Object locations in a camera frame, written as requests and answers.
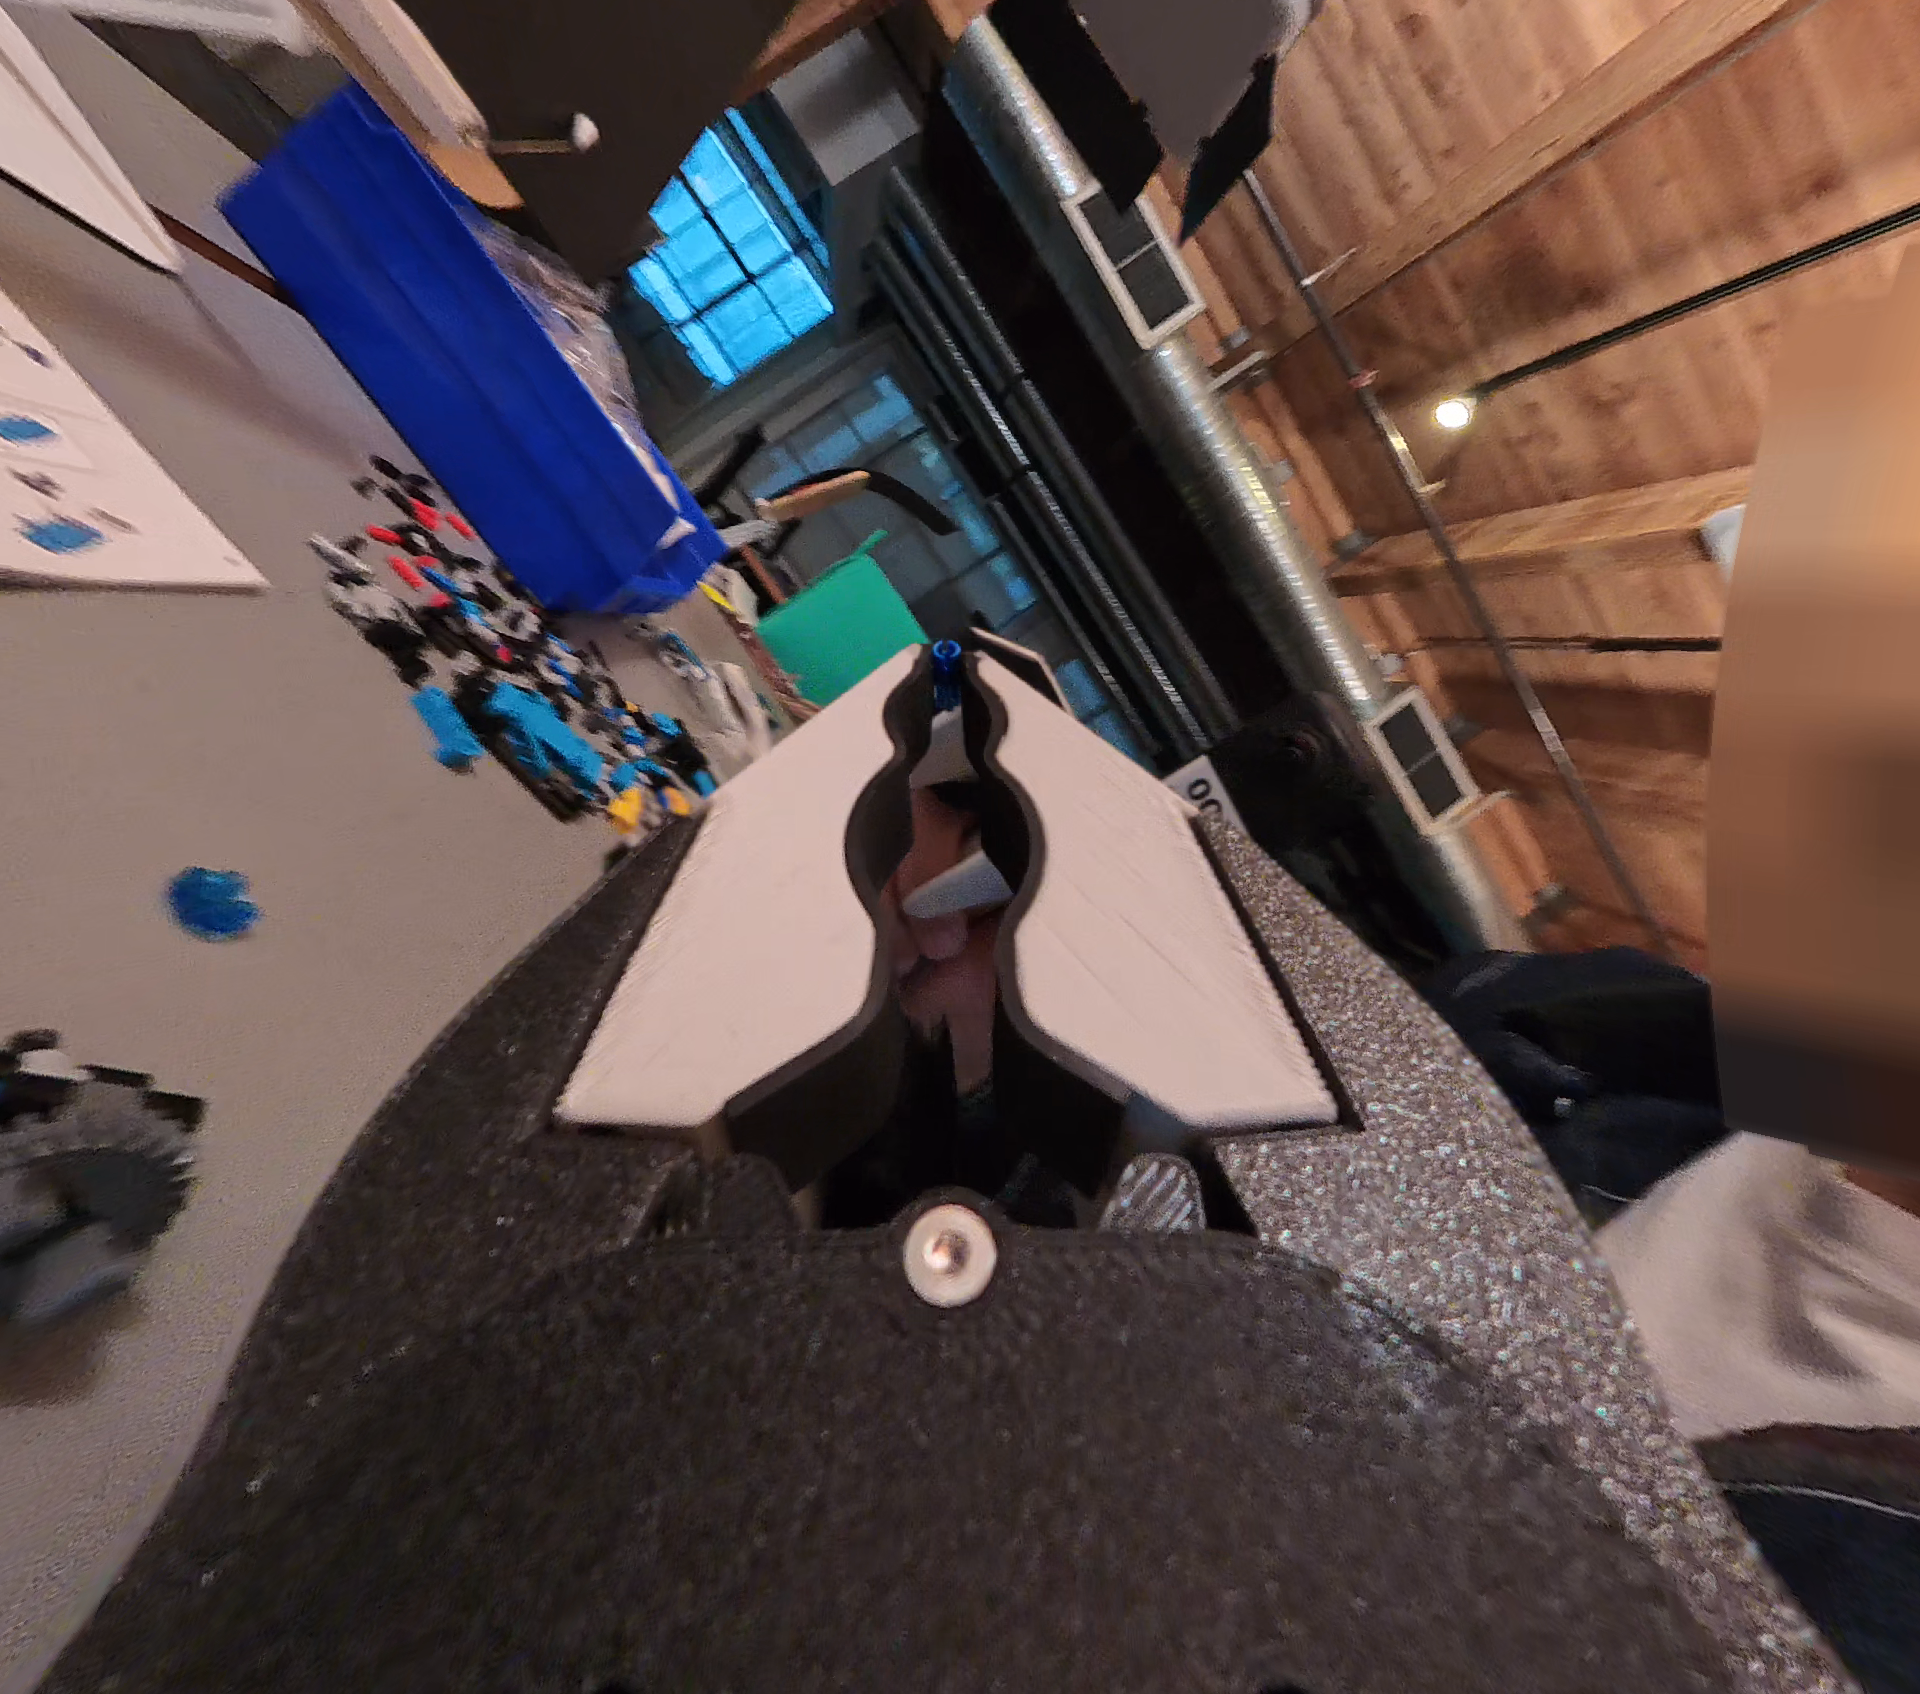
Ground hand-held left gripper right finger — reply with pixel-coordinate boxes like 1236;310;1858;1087
964;640;1340;1137

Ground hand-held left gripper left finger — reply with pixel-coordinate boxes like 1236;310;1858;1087
554;649;930;1152

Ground grey gear brick assembly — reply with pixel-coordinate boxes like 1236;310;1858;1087
0;1026;208;1336

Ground grey desk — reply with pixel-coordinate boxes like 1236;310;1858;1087
0;0;782;1652

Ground white desk lamp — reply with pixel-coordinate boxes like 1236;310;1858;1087
0;0;323;278

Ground metal conduit pipe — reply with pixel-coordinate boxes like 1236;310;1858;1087
1242;171;1674;955

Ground pile of small brick parts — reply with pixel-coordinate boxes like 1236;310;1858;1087
306;456;721;845

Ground person's denim jacket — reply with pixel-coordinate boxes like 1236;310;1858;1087
1415;945;1920;1694

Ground black ceiling pipes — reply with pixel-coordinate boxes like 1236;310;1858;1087
861;171;1202;759

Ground wood topped black stand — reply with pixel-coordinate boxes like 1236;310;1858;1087
749;467;958;545

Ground blue translucent round plate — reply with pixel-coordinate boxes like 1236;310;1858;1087
162;866;263;945

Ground black lighting track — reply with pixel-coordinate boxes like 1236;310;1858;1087
1466;206;1920;405

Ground blue plastic bin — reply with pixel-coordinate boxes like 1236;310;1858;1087
216;81;732;616

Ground person's white shirt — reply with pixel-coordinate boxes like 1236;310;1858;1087
1591;1131;1920;1445

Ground blue lit window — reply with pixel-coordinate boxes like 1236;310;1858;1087
625;106;837;388

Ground instruction booklet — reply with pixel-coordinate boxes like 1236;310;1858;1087
0;291;272;594

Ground white duct vent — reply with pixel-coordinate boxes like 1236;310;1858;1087
1368;686;1487;838
1061;178;1206;351

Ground silver ventilation duct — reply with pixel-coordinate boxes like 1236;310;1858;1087
942;15;1523;955

